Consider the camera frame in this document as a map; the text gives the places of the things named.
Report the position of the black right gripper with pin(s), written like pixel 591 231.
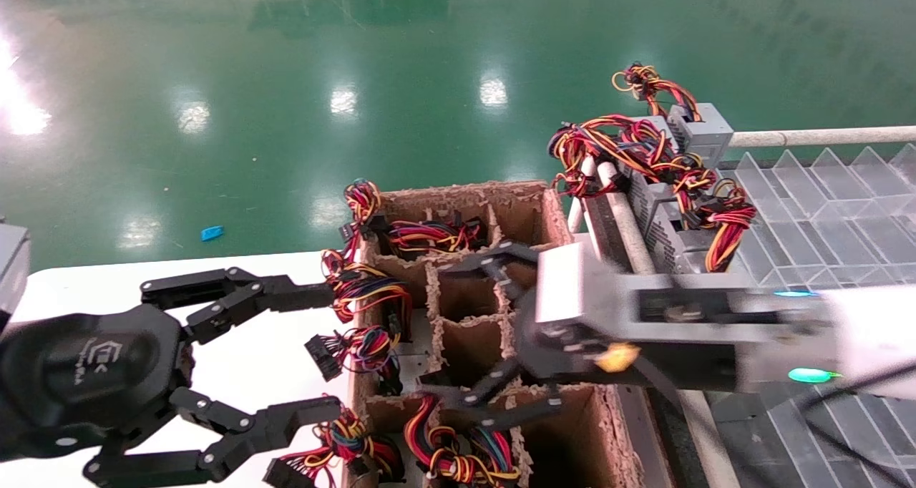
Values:
pixel 680 352

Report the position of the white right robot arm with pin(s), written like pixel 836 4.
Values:
pixel 873 338

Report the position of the brown cardboard divider box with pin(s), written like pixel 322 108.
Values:
pixel 465 295

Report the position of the small blue scrap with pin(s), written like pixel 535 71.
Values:
pixel 212 233

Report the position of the clear ribbed plastic panel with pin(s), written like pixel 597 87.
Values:
pixel 823 216

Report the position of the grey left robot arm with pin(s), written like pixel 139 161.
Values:
pixel 13 266

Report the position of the grey perforated power supply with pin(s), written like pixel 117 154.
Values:
pixel 690 260
pixel 647 202

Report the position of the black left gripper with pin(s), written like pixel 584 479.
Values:
pixel 86 373

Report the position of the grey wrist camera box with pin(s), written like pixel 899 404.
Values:
pixel 583 284

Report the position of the short white rail pipe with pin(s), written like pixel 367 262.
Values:
pixel 576 220

